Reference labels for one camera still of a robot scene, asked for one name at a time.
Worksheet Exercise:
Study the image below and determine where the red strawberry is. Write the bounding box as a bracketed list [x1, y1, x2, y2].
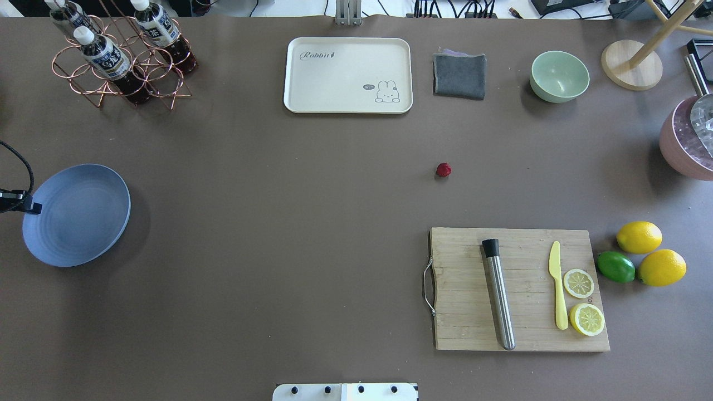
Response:
[436, 162, 452, 178]

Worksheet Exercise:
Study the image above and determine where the blue plate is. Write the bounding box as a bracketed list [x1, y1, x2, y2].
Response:
[22, 163, 131, 267]

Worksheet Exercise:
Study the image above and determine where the cream rabbit tray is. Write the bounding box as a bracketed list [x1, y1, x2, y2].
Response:
[283, 37, 413, 114]

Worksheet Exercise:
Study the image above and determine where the wooden cutting board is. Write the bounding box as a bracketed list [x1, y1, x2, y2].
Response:
[429, 227, 609, 352]

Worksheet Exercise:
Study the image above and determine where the grey folded cloth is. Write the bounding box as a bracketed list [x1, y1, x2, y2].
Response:
[432, 49, 488, 101]

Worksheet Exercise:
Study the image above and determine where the steel muddler black tip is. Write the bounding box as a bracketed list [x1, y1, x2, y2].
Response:
[482, 238, 515, 351]

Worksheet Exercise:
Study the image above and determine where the green bowl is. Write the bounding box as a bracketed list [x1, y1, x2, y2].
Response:
[529, 51, 590, 104]

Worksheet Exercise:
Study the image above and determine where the yellow plastic knife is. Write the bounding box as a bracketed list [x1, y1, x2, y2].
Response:
[548, 241, 569, 330]

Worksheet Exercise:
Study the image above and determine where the lemon half slice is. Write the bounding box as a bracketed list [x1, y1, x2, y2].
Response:
[563, 269, 595, 299]
[569, 303, 605, 336]

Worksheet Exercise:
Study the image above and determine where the green lime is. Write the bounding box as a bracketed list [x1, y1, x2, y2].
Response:
[596, 251, 636, 283]

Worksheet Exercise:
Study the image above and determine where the whole yellow lemon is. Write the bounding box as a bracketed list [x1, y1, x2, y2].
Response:
[638, 249, 687, 287]
[616, 221, 663, 254]

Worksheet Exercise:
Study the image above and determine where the wooden stand round base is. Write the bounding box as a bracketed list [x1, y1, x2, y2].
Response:
[600, 1, 712, 91]

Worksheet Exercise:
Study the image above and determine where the tea bottle white cap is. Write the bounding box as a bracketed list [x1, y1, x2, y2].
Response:
[74, 26, 152, 105]

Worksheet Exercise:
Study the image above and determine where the pink bowl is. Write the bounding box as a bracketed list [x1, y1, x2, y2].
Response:
[659, 95, 712, 181]

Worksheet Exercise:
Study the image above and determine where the metal ice scoop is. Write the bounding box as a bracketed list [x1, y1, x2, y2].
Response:
[685, 53, 712, 157]

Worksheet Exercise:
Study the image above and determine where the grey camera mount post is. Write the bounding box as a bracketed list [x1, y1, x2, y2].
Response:
[335, 0, 362, 26]

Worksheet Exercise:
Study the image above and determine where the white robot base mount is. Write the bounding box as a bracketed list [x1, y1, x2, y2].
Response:
[272, 382, 419, 400]

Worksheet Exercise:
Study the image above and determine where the copper wire bottle rack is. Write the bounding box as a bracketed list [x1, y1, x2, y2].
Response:
[51, 1, 193, 111]

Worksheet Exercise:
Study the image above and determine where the black cable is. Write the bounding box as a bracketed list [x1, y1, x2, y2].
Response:
[0, 140, 43, 216]

